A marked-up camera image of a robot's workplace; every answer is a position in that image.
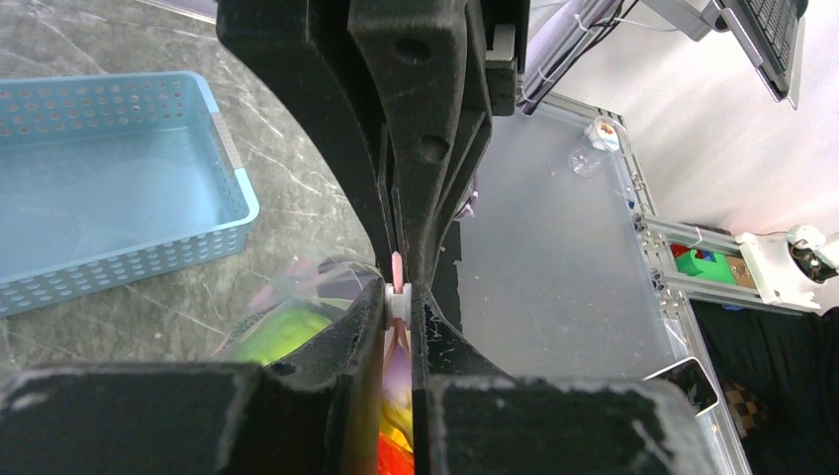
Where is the aluminium frame rail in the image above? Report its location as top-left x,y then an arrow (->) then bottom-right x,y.
534,93 -> 818,474

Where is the clear zip top bag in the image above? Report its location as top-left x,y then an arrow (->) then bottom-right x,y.
216,248 -> 416,475

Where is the small green lime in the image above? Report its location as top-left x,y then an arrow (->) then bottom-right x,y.
225,308 -> 331,366

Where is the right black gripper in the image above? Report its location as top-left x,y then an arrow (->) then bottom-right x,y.
347,0 -> 531,284

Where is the yellow banana bunch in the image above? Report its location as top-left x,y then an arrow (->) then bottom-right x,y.
380,399 -> 414,452

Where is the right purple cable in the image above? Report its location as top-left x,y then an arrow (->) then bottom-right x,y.
517,0 -> 624,116

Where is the light blue plastic basket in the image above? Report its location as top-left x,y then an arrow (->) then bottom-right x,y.
1,71 -> 259,317

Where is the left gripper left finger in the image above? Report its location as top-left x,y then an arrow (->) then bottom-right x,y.
1,280 -> 385,474

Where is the grey laptop on stand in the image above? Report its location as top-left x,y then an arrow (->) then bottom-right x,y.
644,0 -> 808,109

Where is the red orange mango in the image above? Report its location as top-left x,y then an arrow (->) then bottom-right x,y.
377,433 -> 415,475

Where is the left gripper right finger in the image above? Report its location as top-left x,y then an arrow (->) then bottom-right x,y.
410,285 -> 716,474

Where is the small clear plastic cup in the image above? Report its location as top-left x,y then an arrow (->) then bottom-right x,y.
568,117 -> 622,177

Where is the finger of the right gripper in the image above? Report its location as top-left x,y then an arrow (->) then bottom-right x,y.
217,0 -> 392,262

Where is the green block under frame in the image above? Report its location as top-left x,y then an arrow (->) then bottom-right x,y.
670,243 -> 736,285

